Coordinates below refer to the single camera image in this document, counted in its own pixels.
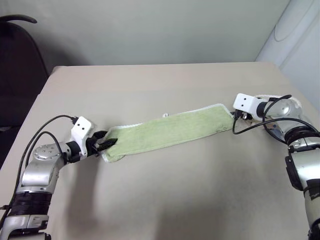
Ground short black left arm cable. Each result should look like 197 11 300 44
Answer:
23 131 66 167

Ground black office chair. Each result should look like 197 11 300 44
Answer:
0 14 50 132

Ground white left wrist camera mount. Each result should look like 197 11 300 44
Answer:
70 116 95 158

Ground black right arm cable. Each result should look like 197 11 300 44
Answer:
231 94 320 147

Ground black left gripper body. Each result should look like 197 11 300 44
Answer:
86 131 101 157

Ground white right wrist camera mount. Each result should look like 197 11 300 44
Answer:
232 92 262 120

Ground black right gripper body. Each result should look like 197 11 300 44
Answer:
234 109 253 122

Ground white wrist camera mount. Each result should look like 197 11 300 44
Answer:
70 116 95 158
232 92 262 120

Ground light green towel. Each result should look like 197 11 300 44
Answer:
101 102 237 164

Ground white cabinet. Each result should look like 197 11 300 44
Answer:
254 0 320 106

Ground long black left arm cable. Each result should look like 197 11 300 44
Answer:
4 114 79 213

